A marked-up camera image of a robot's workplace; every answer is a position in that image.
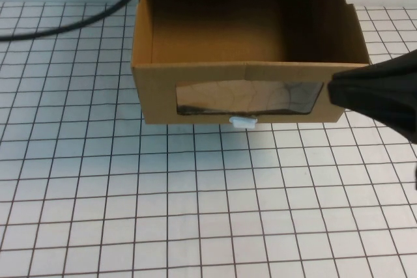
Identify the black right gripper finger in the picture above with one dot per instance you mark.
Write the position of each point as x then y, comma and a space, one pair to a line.
374, 102
397, 61

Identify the white knob of creased-window drawer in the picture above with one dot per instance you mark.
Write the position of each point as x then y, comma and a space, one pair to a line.
242, 122

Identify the cardboard drawer with window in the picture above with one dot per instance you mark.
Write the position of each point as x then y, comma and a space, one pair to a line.
163, 95

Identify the white grid tablecloth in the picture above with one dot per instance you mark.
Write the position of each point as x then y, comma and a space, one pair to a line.
163, 193

